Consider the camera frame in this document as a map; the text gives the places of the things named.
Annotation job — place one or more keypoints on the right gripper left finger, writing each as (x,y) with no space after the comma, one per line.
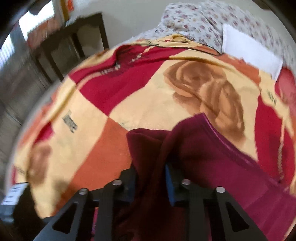
(90,214)

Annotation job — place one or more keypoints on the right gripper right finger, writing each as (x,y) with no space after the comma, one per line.
(212,214)

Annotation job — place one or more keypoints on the maroon garment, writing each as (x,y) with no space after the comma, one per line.
(208,160)

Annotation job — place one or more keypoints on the red orange patchwork blanket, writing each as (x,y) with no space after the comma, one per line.
(78,138)

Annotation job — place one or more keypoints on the red heart cushion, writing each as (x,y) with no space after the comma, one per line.
(285,87)

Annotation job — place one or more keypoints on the white pillow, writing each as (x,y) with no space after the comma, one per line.
(242,46)

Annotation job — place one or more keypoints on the dark wooden side table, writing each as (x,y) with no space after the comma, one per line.
(69,34)

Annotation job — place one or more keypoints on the window with blinds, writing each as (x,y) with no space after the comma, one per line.
(27,23)

